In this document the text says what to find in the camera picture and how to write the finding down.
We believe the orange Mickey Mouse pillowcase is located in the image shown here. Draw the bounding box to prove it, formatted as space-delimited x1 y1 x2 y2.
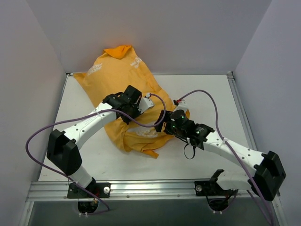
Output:
74 45 175 159

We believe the white pillow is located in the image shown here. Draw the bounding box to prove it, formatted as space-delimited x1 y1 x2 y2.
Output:
127 127 158 138

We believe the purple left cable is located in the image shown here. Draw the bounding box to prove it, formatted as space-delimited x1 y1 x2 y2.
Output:
25 93 167 216

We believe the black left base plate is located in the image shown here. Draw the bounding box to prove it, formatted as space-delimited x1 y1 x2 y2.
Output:
67 182 111 199

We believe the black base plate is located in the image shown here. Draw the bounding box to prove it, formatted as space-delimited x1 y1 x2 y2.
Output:
194 180 211 196
67 182 111 199

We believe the aluminium front rail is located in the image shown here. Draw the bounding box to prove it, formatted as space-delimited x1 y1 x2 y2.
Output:
25 180 280 201

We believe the aluminium right side rail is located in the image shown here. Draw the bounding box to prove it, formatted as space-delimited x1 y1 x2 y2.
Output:
226 72 257 150

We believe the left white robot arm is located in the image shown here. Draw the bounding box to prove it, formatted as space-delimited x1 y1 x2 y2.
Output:
47 85 142 197

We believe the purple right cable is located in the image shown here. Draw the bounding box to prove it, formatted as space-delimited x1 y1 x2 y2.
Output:
178 89 275 226

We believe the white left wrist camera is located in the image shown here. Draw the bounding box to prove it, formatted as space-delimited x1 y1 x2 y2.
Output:
138 93 155 114

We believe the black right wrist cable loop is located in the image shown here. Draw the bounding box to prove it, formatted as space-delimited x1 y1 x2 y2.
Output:
183 142 197 160

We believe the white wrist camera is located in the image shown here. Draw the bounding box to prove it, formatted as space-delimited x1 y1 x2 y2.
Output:
138 93 155 114
174 100 190 118

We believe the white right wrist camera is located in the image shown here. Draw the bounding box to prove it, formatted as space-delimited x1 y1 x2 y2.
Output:
174 100 190 118

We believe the aluminium rail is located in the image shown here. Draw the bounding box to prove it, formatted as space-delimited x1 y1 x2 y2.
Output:
25 180 280 201
226 72 257 150

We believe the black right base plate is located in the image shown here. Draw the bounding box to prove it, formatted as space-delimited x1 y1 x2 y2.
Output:
194 180 211 196

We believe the purple cable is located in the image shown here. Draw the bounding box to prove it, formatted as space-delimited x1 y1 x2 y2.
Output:
178 89 275 226
25 93 167 216

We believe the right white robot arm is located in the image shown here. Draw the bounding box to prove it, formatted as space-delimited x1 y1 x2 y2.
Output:
155 109 286 201

